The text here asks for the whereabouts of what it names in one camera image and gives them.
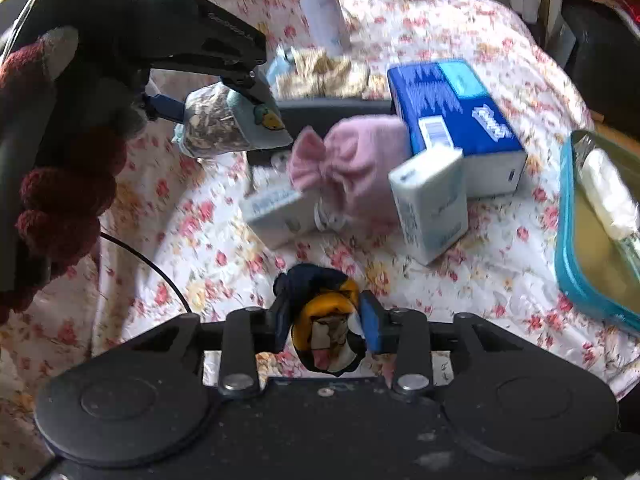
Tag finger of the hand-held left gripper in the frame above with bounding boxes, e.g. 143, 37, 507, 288
142, 93, 188, 124
134, 0, 282, 122

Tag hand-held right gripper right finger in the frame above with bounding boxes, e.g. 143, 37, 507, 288
359, 291, 513, 395

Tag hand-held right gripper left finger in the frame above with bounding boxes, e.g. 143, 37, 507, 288
120, 287, 293, 401

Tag navy and yellow sock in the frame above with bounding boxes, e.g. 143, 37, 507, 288
274, 265, 365, 373

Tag grey patterned sock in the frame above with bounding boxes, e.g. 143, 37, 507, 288
172, 84, 295, 157

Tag white and light-blue tissue pack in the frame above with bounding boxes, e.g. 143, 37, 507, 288
241, 165, 326, 250

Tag black fabric storage box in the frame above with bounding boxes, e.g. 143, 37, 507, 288
274, 98, 401, 127

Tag person's left hand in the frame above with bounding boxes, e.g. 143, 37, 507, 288
0, 26, 128, 322

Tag lavender bottle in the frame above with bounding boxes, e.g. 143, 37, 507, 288
291, 0, 353, 51

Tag beige patterned cloth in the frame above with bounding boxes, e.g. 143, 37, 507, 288
267, 45, 373, 100

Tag pink knit hat with bow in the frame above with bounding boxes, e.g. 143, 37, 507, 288
289, 116, 416, 226

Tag teal tin container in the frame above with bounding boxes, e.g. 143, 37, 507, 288
554, 130, 640, 335

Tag blue tissue pack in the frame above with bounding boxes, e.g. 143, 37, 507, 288
387, 59, 528, 197

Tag white folded cloth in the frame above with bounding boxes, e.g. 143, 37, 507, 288
580, 147, 640, 241

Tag floral cloth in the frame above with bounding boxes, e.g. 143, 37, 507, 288
0, 0, 640, 461

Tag black furniture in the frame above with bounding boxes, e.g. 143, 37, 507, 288
562, 5, 640, 136

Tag black cable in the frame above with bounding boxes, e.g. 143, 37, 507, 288
100, 232, 193, 316

